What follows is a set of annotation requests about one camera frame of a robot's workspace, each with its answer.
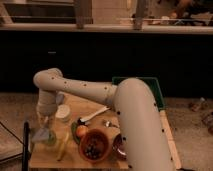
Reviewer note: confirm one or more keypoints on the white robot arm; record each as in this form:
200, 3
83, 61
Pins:
145, 140

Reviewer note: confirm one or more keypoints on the green plastic cup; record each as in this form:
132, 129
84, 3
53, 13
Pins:
51, 139

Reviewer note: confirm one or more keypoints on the orange fruit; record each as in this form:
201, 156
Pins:
81, 131

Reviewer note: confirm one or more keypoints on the yellow banana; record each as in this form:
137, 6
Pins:
62, 147

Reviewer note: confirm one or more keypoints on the green plastic tray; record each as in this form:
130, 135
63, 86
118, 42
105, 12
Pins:
153, 84

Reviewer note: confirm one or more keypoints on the white handled spoon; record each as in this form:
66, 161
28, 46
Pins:
83, 120

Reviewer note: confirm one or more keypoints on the dark brown bowl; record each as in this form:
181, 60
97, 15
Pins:
118, 148

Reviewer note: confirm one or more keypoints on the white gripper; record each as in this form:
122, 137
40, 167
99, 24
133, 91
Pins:
46, 107

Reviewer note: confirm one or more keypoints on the black pole stand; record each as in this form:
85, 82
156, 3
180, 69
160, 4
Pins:
25, 147

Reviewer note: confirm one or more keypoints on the green leaf plate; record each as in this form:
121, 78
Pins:
73, 130

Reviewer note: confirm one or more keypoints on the orange bowl with grapes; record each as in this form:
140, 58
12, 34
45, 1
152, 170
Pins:
94, 146

